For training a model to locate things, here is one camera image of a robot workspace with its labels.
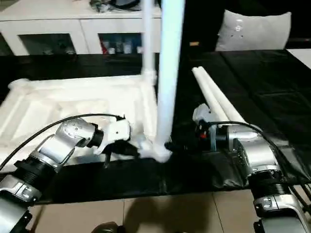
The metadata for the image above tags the white plastic table leg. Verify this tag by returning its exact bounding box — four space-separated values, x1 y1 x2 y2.
154 0 186 152
141 0 159 87
192 69 234 124
196 67 249 128

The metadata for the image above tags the white plastic table top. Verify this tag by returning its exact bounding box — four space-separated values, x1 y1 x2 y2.
0 78 173 164

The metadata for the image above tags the black robot foot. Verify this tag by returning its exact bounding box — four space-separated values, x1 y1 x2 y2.
92 222 120 233

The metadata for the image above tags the black table mat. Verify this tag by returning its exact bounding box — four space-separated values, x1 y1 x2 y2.
0 49 311 204

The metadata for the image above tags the black tall cabinet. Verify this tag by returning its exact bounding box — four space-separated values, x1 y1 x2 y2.
182 0 226 51

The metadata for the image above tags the light grey cushion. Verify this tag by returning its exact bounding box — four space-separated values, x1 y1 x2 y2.
215 10 292 51

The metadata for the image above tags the white flat sheet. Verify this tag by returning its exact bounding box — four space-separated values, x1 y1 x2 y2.
287 48 311 60

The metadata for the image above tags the white glass-door cabinet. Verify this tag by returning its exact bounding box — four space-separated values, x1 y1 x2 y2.
0 0 163 55

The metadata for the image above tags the grey carry case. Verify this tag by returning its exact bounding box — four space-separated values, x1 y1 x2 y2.
90 0 146 12

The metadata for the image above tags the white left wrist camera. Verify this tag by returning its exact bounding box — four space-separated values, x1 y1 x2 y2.
95 116 132 155

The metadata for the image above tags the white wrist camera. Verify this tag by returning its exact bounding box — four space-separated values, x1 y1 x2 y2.
193 104 217 128
95 116 132 155

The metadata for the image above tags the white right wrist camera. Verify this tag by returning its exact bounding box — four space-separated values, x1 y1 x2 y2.
193 104 217 128

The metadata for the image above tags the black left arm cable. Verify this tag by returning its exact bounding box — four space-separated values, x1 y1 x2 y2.
0 114 125 171

